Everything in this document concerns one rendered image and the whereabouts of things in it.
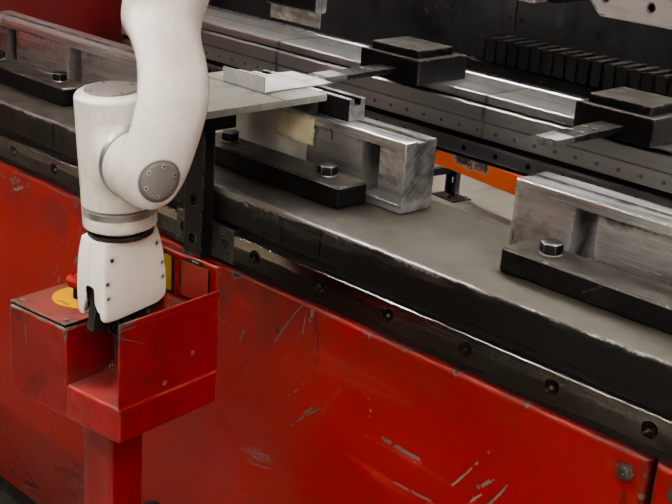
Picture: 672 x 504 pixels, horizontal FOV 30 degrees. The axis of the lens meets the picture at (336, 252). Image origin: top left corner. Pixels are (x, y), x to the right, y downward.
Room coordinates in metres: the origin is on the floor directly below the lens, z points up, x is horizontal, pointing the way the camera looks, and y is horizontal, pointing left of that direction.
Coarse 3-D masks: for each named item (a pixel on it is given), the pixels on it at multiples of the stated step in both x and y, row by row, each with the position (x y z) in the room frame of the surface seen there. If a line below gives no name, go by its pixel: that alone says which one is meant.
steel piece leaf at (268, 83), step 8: (224, 72) 1.69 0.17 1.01; (232, 72) 1.68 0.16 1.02; (240, 72) 1.67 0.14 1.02; (224, 80) 1.69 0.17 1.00; (232, 80) 1.68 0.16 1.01; (240, 80) 1.67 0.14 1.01; (248, 80) 1.65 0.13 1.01; (256, 80) 1.64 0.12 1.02; (264, 80) 1.63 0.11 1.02; (272, 80) 1.71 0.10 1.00; (280, 80) 1.71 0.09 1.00; (288, 80) 1.72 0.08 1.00; (296, 80) 1.72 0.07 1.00; (248, 88) 1.65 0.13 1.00; (256, 88) 1.64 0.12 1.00; (264, 88) 1.63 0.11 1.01; (272, 88) 1.66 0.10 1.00; (280, 88) 1.66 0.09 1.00; (288, 88) 1.67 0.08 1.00; (296, 88) 1.67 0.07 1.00
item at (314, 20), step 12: (276, 0) 1.75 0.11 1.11; (288, 0) 1.73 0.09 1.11; (300, 0) 1.71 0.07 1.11; (312, 0) 1.70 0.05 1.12; (324, 0) 1.70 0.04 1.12; (276, 12) 1.76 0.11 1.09; (288, 12) 1.74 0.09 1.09; (300, 12) 1.73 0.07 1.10; (312, 12) 1.70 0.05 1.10; (324, 12) 1.70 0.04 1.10; (312, 24) 1.71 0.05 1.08
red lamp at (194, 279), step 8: (184, 264) 1.43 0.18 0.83; (192, 264) 1.42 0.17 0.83; (184, 272) 1.43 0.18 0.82; (192, 272) 1.42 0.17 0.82; (200, 272) 1.41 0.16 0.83; (184, 280) 1.43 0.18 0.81; (192, 280) 1.42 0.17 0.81; (200, 280) 1.41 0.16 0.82; (184, 288) 1.43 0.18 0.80; (192, 288) 1.42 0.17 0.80; (200, 288) 1.41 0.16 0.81; (192, 296) 1.42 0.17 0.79
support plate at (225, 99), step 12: (216, 72) 1.75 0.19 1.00; (252, 72) 1.76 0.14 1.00; (216, 84) 1.67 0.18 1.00; (228, 84) 1.68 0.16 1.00; (216, 96) 1.60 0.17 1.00; (228, 96) 1.60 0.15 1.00; (240, 96) 1.61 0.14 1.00; (252, 96) 1.61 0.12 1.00; (264, 96) 1.62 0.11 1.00; (276, 96) 1.62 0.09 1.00; (288, 96) 1.63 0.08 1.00; (300, 96) 1.63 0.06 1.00; (312, 96) 1.64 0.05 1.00; (324, 96) 1.66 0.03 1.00; (216, 108) 1.53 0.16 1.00; (228, 108) 1.54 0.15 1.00; (240, 108) 1.55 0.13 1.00; (252, 108) 1.56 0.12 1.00; (264, 108) 1.58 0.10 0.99; (276, 108) 1.59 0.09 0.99
